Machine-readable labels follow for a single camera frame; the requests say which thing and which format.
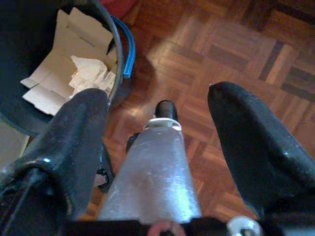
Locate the crumpled white tissue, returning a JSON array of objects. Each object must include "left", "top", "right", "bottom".
[{"left": 68, "top": 55, "right": 116, "bottom": 95}]

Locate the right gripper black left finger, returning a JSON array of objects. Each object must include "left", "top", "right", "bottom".
[{"left": 0, "top": 88, "right": 110, "bottom": 236}]

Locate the flattened cardboard box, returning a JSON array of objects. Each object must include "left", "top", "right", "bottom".
[{"left": 20, "top": 6, "right": 118, "bottom": 116}]

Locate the large red pillow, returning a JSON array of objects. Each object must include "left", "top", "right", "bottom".
[{"left": 100, "top": 0, "right": 138, "bottom": 15}]

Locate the silver right robot leg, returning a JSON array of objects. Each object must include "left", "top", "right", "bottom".
[{"left": 98, "top": 100, "right": 203, "bottom": 225}]

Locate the black trash bin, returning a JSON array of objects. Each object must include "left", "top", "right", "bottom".
[{"left": 0, "top": 0, "right": 136, "bottom": 138}]

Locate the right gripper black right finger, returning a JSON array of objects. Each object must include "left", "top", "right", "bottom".
[{"left": 207, "top": 81, "right": 315, "bottom": 215}]

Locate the blue bin handle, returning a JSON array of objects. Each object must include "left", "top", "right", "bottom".
[{"left": 110, "top": 16, "right": 136, "bottom": 79}]

